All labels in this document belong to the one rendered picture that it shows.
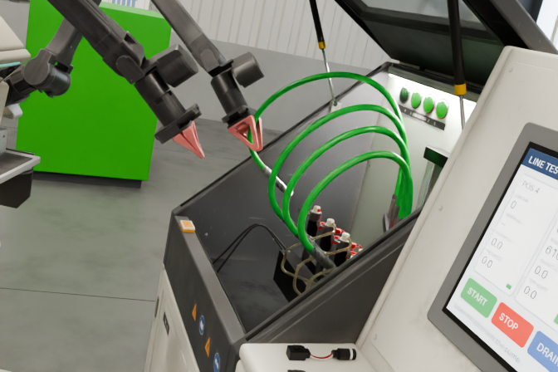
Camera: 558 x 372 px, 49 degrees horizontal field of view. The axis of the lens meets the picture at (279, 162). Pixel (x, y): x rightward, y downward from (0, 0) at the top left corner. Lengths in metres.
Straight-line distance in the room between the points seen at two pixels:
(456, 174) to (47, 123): 3.84
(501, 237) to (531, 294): 0.10
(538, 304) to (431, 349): 0.21
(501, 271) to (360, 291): 0.29
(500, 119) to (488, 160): 0.07
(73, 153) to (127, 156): 0.38
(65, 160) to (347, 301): 3.76
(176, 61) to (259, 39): 6.67
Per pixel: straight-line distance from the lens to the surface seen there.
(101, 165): 4.75
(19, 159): 1.69
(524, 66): 1.07
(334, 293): 1.12
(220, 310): 1.24
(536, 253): 0.92
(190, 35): 1.58
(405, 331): 1.08
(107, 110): 4.64
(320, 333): 1.15
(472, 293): 0.98
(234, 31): 7.89
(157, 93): 1.27
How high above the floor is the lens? 1.53
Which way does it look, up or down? 14 degrees down
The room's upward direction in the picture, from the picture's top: 12 degrees clockwise
